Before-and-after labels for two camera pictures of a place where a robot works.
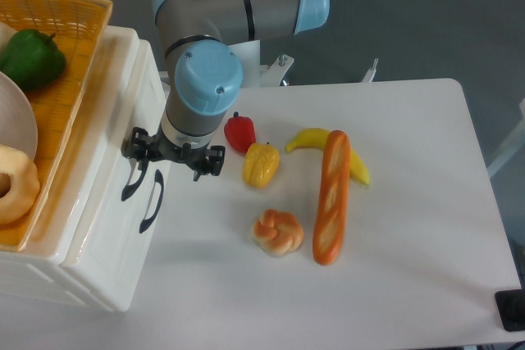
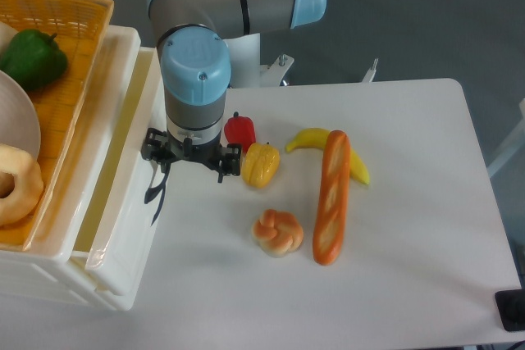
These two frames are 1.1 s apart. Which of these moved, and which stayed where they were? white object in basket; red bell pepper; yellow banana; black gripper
Moved: black gripper
Stayed: red bell pepper; white object in basket; yellow banana
